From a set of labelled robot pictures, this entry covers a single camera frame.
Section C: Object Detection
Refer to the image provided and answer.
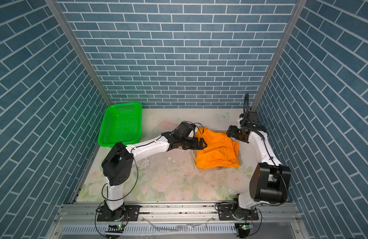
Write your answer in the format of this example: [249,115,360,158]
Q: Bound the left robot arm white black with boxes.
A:
[101,132,207,211]

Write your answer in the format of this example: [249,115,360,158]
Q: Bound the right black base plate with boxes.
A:
[214,202,259,221]

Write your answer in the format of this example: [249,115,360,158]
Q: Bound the aluminium front rail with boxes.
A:
[47,202,308,239]

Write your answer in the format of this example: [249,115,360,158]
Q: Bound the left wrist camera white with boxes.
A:
[174,121,197,139]

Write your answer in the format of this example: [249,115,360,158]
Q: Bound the green plastic basket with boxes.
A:
[98,103,142,148]

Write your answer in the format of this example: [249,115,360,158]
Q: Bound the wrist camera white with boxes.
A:
[238,111,259,126]
[174,121,197,139]

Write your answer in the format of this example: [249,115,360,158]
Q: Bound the orange shorts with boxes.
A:
[196,127,239,169]

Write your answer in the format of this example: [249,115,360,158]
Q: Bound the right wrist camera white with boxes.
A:
[238,111,259,126]

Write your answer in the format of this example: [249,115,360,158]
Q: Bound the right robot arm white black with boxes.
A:
[226,114,291,210]

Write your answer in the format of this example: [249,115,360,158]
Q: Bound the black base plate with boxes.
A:
[95,204,140,222]
[214,202,259,221]

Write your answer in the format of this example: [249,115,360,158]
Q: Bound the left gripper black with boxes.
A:
[179,135,208,149]

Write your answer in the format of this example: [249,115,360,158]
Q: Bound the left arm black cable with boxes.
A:
[94,120,205,238]

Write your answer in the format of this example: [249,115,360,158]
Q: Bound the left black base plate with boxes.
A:
[95,204,140,222]

